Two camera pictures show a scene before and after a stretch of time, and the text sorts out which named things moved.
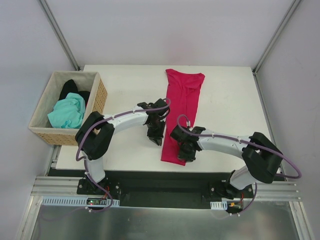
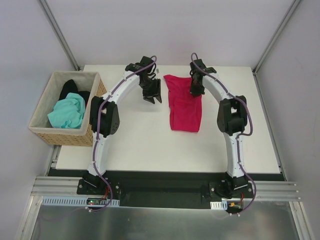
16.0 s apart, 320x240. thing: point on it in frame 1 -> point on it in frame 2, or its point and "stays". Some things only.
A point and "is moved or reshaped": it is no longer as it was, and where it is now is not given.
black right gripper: x=186 y=155 -> x=196 y=87
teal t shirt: x=68 y=113 stays
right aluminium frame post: x=293 y=7 stays
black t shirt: x=70 y=86 stays
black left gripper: x=155 y=133 -> x=152 y=89
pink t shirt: x=184 y=90 is moved or reshaped
